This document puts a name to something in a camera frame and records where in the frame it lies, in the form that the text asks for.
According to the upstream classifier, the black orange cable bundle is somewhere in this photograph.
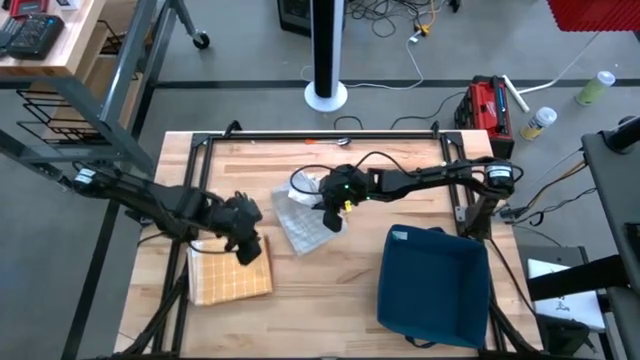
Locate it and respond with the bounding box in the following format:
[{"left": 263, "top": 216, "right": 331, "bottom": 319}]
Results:
[{"left": 499, "top": 159, "right": 599, "bottom": 229}]

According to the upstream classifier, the green wipes canister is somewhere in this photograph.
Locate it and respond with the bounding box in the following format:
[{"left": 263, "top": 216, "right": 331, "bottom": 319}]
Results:
[{"left": 574, "top": 70, "right": 617, "bottom": 107}]

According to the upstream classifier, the black floor box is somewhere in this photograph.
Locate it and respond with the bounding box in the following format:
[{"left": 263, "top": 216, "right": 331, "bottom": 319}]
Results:
[{"left": 277, "top": 0, "right": 314, "bottom": 39}]

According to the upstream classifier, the yellow white wipes canister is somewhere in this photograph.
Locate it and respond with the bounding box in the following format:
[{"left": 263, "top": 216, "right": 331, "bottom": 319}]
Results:
[{"left": 519, "top": 106, "right": 558, "bottom": 141}]

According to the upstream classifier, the navy fabric storage bin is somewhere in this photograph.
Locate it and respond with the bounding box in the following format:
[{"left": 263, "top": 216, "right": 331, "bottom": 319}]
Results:
[{"left": 375, "top": 223, "right": 492, "bottom": 350}]

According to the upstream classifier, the white paper sheet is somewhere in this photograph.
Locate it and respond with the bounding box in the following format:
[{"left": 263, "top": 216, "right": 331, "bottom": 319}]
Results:
[{"left": 527, "top": 257, "right": 607, "bottom": 331}]

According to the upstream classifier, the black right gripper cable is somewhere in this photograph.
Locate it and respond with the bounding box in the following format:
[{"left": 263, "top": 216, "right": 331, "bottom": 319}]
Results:
[{"left": 289, "top": 150, "right": 419, "bottom": 197}]

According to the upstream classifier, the red foam panel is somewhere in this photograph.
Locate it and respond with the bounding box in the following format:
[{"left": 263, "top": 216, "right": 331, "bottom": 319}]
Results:
[{"left": 546, "top": 0, "right": 640, "bottom": 34}]

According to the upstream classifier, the short black floor cable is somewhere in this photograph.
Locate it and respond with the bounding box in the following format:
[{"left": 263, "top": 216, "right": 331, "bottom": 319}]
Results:
[{"left": 333, "top": 115, "right": 365, "bottom": 132}]

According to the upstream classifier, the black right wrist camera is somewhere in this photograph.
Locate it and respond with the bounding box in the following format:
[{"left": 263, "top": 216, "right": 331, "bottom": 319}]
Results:
[{"left": 322, "top": 207, "right": 347, "bottom": 233}]

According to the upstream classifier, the red black tool case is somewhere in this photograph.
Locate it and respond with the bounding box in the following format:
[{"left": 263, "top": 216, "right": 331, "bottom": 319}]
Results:
[{"left": 453, "top": 74, "right": 516, "bottom": 160}]

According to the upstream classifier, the white waffle towel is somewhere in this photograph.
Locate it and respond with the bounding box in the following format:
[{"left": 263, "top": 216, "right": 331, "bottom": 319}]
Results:
[{"left": 271, "top": 172, "right": 347, "bottom": 257}]

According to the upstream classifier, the red flat device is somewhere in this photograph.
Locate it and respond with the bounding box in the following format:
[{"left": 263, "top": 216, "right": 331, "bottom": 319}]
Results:
[{"left": 7, "top": 0, "right": 51, "bottom": 19}]

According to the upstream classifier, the white plastic tube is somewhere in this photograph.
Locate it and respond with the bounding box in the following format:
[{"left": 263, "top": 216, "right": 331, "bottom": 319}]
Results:
[{"left": 501, "top": 73, "right": 530, "bottom": 114}]

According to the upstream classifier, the metal spoon orange handle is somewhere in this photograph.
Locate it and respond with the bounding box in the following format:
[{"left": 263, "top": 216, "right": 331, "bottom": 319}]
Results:
[{"left": 304, "top": 136, "right": 353, "bottom": 148}]

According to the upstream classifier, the black aluminium table frame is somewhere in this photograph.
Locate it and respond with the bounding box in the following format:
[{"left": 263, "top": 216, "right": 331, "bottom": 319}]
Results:
[{"left": 94, "top": 128, "right": 551, "bottom": 360}]

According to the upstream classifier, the long black floor cable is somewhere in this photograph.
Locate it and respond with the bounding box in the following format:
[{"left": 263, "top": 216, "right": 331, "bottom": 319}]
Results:
[{"left": 389, "top": 89, "right": 469, "bottom": 132}]

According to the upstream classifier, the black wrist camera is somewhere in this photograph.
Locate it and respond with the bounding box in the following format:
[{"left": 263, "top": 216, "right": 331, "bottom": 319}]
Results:
[
  {"left": 322, "top": 207, "right": 347, "bottom": 233},
  {"left": 234, "top": 237, "right": 264, "bottom": 267}
]

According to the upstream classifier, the white power cable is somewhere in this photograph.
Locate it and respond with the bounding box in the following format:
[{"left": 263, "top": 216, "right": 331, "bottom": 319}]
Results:
[{"left": 299, "top": 29, "right": 426, "bottom": 92}]

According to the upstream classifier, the grey equipment cart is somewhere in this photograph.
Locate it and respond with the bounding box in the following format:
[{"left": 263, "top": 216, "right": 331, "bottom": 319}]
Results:
[{"left": 527, "top": 114, "right": 640, "bottom": 360}]

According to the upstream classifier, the black wire rack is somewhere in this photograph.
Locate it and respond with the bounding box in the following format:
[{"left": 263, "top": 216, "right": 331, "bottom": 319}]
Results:
[{"left": 17, "top": 19, "right": 141, "bottom": 146}]

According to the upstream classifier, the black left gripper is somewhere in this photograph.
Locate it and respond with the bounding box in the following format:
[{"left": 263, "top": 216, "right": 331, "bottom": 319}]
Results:
[{"left": 208, "top": 191, "right": 265, "bottom": 251}]

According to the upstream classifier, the thin white floor cable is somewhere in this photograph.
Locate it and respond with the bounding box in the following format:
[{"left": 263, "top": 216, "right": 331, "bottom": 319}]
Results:
[{"left": 517, "top": 32, "right": 601, "bottom": 96}]

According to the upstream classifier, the wooden workbench grey frame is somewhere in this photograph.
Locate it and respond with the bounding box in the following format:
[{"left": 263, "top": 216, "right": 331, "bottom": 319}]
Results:
[{"left": 0, "top": 0, "right": 211, "bottom": 191}]

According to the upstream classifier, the black floor cable tangle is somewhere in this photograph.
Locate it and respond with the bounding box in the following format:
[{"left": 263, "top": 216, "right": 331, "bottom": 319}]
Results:
[{"left": 344, "top": 0, "right": 461, "bottom": 39}]

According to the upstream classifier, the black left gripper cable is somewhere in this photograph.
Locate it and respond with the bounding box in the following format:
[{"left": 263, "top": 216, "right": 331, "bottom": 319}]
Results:
[{"left": 187, "top": 238, "right": 237, "bottom": 256}]

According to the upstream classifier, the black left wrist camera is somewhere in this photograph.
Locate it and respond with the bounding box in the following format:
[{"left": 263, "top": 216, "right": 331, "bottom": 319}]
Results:
[{"left": 234, "top": 237, "right": 264, "bottom": 267}]

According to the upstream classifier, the yellow checked towel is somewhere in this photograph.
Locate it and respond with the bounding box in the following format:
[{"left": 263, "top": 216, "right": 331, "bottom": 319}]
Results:
[{"left": 187, "top": 234, "right": 275, "bottom": 307}]

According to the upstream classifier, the black keypad device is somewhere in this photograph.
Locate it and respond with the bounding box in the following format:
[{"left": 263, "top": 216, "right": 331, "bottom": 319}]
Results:
[{"left": 4, "top": 13, "right": 66, "bottom": 61}]

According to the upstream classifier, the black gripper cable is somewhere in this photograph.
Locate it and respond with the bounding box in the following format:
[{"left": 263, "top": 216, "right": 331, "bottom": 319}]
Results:
[
  {"left": 289, "top": 150, "right": 419, "bottom": 197},
  {"left": 187, "top": 238, "right": 237, "bottom": 256}
]

